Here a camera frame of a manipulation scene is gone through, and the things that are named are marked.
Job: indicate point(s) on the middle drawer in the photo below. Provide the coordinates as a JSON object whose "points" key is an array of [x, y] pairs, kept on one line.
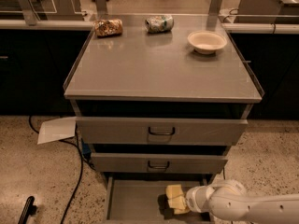
{"points": [[158, 163]]}

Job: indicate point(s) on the white paper sheet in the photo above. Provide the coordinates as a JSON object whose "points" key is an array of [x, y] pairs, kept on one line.
{"points": [[56, 129]]}

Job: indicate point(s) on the top drawer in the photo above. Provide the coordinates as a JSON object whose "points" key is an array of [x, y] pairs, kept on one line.
{"points": [[154, 131]]}

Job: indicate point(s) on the open bottom drawer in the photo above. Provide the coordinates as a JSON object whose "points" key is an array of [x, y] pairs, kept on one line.
{"points": [[135, 201]]}

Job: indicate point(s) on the crushed green can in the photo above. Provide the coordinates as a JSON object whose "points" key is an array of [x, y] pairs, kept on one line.
{"points": [[159, 24]]}

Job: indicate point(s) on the white bowl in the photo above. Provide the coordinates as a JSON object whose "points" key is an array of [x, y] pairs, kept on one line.
{"points": [[206, 42]]}

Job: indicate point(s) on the left grey post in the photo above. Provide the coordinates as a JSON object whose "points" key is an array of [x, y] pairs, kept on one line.
{"points": [[28, 12]]}

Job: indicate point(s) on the grey drawer cabinet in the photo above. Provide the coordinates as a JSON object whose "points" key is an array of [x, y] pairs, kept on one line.
{"points": [[139, 75]]}

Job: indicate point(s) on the black handle object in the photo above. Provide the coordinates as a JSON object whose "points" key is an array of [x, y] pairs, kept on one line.
{"points": [[29, 209]]}

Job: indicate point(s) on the right grey post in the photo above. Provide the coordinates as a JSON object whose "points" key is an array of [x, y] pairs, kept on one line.
{"points": [[213, 14]]}

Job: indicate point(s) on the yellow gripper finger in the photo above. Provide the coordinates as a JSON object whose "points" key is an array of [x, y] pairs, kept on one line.
{"points": [[178, 205]]}

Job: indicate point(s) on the yellow sponge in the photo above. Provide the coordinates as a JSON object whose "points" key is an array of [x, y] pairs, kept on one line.
{"points": [[174, 191]]}

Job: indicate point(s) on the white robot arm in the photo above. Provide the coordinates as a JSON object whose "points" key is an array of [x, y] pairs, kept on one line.
{"points": [[228, 200]]}

